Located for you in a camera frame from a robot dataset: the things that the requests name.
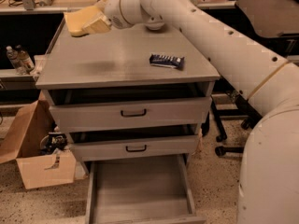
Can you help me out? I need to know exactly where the yellow sponge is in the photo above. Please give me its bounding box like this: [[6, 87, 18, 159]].
[[64, 6, 99, 37]]

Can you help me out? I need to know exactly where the grey middle drawer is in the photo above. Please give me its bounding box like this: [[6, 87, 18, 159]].
[[70, 134, 199, 161]]

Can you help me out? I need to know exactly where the white ceramic bowl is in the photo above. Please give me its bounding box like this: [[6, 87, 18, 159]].
[[145, 17, 164, 31]]

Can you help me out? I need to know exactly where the black office chair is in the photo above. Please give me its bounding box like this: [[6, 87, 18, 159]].
[[212, 0, 299, 157]]

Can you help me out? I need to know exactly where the brown cardboard box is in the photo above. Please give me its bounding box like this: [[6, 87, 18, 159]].
[[0, 96, 76, 189]]

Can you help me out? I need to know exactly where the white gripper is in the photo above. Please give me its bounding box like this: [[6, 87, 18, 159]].
[[81, 0, 132, 35]]

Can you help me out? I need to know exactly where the black gadget in box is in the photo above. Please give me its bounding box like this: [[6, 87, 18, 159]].
[[39, 133, 67, 155]]

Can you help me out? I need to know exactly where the clear plastic water bottle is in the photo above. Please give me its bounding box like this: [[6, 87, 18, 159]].
[[7, 46, 26, 75]]

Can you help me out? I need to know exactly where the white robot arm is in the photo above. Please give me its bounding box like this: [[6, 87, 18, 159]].
[[83, 0, 299, 224]]

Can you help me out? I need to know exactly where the grey drawer cabinet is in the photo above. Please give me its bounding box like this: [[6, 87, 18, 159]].
[[36, 6, 221, 173]]

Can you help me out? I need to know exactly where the grey drawer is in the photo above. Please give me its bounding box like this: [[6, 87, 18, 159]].
[[70, 134, 199, 161], [85, 155, 206, 224], [50, 97, 211, 133]]

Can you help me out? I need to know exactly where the dark capped plastic bottle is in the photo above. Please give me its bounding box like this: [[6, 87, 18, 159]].
[[16, 45, 35, 73]]

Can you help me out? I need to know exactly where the grey bottom drawer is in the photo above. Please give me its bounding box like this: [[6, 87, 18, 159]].
[[85, 155, 206, 224]]

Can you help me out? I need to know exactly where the grey top drawer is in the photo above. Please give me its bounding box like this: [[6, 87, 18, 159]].
[[50, 97, 211, 133]]

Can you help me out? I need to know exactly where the blue snack bar wrapper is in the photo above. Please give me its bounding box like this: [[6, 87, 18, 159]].
[[149, 54, 185, 70]]

